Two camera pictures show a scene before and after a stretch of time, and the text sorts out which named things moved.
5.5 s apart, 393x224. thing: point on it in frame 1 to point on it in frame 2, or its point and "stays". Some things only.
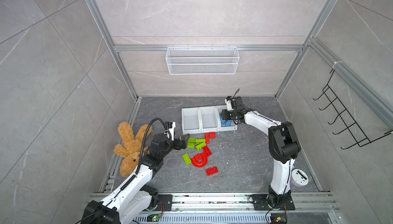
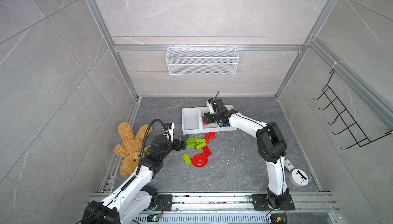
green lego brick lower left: [191, 145] stays
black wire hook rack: [361, 138] stays
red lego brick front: [211, 171] to [203, 121]
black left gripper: [183, 143] stays
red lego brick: [206, 151] stays
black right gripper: [224, 115] to [208, 118]
